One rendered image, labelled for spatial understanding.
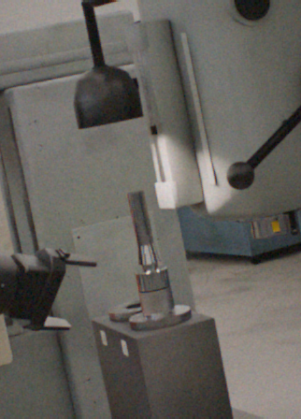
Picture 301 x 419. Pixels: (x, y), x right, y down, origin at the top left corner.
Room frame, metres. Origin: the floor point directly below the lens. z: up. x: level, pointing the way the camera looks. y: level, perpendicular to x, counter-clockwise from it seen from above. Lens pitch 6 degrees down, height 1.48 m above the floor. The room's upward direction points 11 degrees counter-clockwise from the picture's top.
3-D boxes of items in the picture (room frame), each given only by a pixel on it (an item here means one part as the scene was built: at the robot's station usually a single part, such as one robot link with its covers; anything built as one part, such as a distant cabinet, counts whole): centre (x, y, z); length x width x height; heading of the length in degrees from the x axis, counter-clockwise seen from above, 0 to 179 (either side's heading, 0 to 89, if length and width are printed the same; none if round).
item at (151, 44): (1.32, -0.04, 1.45); 0.04 x 0.04 x 0.21; 25
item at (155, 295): (1.64, 0.01, 1.19); 0.05 x 0.05 x 0.06
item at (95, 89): (1.25, 0.02, 1.48); 0.07 x 0.07 x 0.06
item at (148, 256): (1.64, 0.01, 1.28); 0.03 x 0.03 x 0.11
